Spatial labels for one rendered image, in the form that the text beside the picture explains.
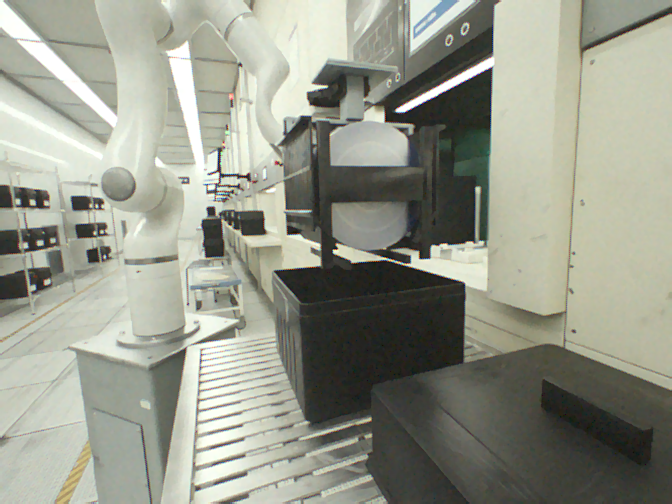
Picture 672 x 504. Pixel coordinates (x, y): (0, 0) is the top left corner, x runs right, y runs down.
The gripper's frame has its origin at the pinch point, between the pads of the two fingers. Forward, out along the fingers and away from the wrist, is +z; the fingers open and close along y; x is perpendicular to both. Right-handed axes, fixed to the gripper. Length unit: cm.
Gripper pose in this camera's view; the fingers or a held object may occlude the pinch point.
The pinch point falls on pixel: (351, 88)
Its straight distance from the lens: 62.6
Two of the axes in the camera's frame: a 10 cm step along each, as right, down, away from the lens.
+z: 3.3, 1.2, -9.4
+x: -0.3, -9.9, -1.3
